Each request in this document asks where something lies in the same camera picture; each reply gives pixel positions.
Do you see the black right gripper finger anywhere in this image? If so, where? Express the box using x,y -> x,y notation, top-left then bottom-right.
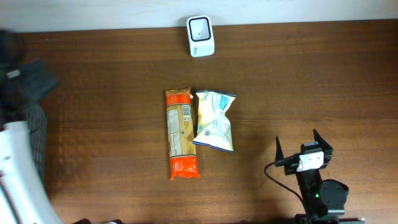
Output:
275,136 -> 284,167
313,129 -> 333,152

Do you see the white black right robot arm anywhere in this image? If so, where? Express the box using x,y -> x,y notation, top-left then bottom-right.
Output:
272,129 -> 366,224

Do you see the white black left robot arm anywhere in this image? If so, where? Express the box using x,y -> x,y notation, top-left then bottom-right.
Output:
1,29 -> 61,223

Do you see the white barcode scanner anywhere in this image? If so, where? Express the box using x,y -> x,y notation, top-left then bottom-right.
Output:
186,16 -> 215,57

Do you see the orange brown pasta packet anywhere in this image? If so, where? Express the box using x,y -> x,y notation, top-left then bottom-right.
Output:
165,88 -> 200,179

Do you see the yellow blue chip bag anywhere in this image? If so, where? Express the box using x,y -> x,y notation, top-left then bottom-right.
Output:
193,90 -> 236,153

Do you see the dark mesh basket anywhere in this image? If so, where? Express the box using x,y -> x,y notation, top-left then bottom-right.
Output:
24,104 -> 47,183

